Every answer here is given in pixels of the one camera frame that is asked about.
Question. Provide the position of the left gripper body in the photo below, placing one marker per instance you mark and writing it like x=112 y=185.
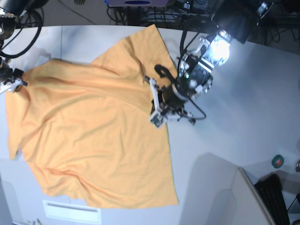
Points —
x=194 y=77

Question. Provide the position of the black keyboard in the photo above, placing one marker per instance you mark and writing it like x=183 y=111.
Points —
x=270 y=191

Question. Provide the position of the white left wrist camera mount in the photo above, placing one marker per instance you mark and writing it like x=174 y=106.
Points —
x=156 y=116

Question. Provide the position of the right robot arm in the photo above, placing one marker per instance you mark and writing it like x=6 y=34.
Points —
x=10 y=10

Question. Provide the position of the green tape roll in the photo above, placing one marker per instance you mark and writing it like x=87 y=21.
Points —
x=277 y=161

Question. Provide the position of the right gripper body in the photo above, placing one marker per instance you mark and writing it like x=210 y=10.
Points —
x=7 y=73

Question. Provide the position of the orange t-shirt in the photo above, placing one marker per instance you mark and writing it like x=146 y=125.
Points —
x=84 y=130

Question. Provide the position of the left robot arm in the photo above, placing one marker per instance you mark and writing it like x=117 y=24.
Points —
x=234 y=20

